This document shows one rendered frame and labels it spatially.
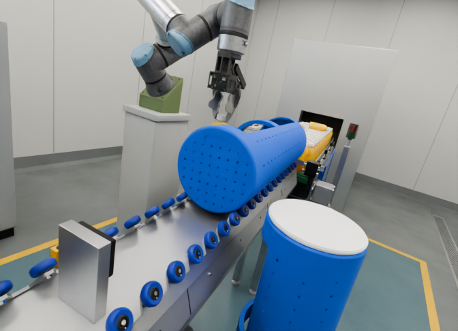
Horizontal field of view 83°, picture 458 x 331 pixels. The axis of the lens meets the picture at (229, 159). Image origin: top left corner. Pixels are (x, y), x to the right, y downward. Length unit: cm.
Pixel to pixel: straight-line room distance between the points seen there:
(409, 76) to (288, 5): 275
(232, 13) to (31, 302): 82
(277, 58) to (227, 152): 552
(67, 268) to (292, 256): 48
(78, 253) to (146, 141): 127
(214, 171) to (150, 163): 94
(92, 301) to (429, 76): 559
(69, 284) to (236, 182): 47
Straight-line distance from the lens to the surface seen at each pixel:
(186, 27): 92
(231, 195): 81
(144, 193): 182
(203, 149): 83
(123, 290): 63
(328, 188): 175
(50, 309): 62
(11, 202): 237
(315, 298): 77
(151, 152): 170
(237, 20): 85
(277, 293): 79
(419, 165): 574
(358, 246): 77
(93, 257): 50
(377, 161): 572
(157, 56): 168
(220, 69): 83
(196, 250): 66
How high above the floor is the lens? 137
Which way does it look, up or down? 16 degrees down
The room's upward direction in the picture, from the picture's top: 11 degrees clockwise
